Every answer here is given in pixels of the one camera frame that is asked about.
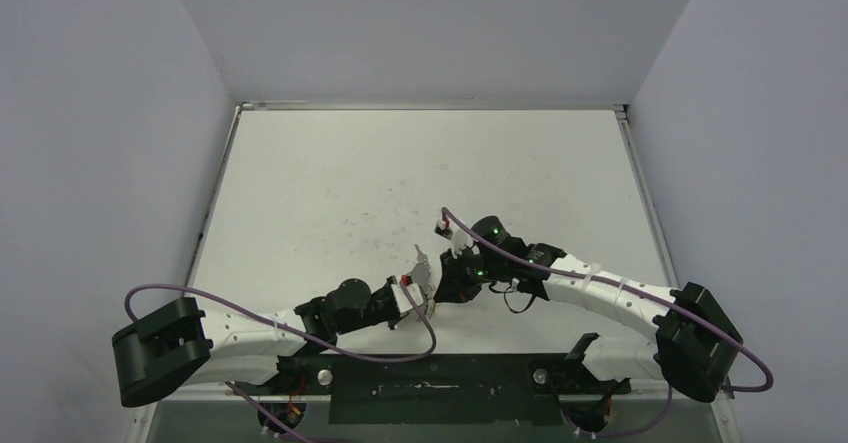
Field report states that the silver carabiner keyring with rings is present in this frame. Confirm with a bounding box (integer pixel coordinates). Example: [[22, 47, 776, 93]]
[[407, 264, 437, 318]]

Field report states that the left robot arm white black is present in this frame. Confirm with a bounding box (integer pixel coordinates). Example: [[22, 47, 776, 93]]
[[112, 275, 429, 408]]

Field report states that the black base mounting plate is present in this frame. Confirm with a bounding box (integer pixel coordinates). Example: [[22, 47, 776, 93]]
[[237, 353, 631, 426]]

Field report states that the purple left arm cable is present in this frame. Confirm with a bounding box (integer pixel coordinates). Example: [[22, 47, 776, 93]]
[[123, 280, 439, 443]]

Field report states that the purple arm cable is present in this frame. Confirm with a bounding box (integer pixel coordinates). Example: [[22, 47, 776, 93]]
[[440, 206, 775, 441], [123, 280, 439, 443]]

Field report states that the aluminium front rail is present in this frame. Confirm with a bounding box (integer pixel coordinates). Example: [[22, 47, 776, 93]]
[[137, 353, 735, 403]]

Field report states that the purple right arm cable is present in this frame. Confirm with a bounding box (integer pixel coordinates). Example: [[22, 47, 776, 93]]
[[440, 206, 775, 441]]

